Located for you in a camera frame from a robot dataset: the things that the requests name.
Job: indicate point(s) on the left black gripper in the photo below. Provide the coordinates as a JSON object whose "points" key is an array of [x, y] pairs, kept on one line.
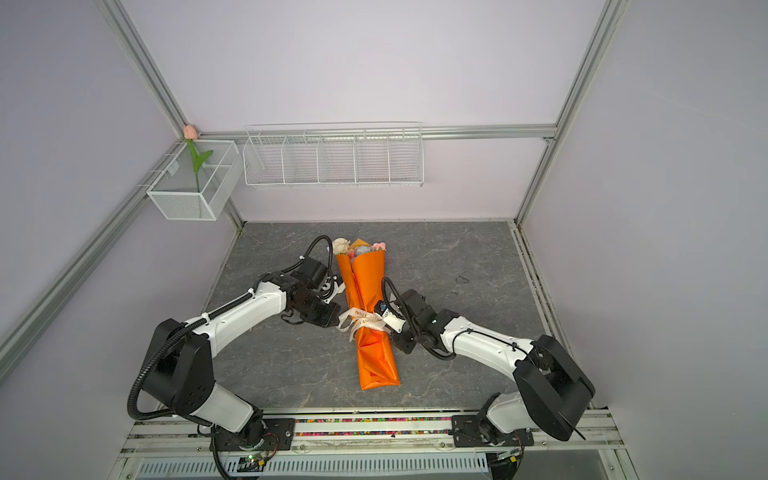
{"points": [[326, 321]]}

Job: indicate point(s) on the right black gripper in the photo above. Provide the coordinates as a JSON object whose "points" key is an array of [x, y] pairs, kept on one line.
{"points": [[406, 346]]}

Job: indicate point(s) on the white ribbon strip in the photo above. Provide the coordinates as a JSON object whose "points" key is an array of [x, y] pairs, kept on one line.
{"points": [[354, 319]]}

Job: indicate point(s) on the orange wrapping paper sheet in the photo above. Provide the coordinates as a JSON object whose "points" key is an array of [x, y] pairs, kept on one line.
{"points": [[362, 267]]}

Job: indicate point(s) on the cream rose fake flower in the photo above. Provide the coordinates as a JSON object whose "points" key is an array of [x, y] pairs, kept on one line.
{"points": [[340, 246]]}

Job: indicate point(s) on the white rose fake flower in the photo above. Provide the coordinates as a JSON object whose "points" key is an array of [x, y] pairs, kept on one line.
{"points": [[361, 250]]}

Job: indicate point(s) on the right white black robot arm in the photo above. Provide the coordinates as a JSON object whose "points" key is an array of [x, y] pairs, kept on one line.
{"points": [[552, 391]]}

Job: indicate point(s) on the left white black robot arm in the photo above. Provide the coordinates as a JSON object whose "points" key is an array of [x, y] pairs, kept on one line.
{"points": [[177, 374]]}

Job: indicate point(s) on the pink tulip fake flower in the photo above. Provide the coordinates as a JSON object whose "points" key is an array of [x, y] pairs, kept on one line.
{"points": [[198, 157]]}

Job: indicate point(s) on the white mesh corner basket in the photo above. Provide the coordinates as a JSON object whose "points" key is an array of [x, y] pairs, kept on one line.
{"points": [[174, 191]]}

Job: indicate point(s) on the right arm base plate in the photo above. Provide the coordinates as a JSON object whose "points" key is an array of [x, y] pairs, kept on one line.
{"points": [[470, 431]]}

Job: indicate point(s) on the aluminium front rail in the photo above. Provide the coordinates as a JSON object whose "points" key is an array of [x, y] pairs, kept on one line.
{"points": [[363, 432]]}

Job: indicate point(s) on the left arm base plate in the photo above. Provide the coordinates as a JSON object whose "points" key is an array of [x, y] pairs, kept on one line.
{"points": [[273, 434]]}

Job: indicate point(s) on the white wire wall basket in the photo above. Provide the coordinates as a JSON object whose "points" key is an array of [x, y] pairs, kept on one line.
{"points": [[334, 154]]}

